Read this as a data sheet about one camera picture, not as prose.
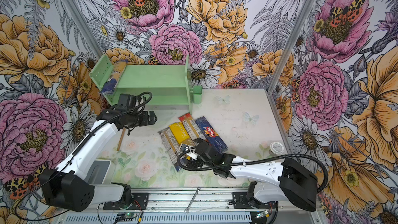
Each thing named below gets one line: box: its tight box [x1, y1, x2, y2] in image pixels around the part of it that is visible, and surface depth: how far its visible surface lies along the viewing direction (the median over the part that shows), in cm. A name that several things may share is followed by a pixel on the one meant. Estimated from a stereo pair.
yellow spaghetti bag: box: [168, 121, 196, 147], surface depth 97 cm
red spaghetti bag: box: [177, 113, 208, 146], surface depth 99 cm
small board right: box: [256, 210, 269, 218], surface depth 73 cm
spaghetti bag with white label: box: [157, 126, 182, 173], surface depth 91 cm
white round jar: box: [268, 141, 285, 157], surface depth 86 cm
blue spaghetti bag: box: [194, 116, 229, 154], surface depth 96 cm
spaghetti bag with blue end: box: [100, 59, 128, 95], surface depth 88 cm
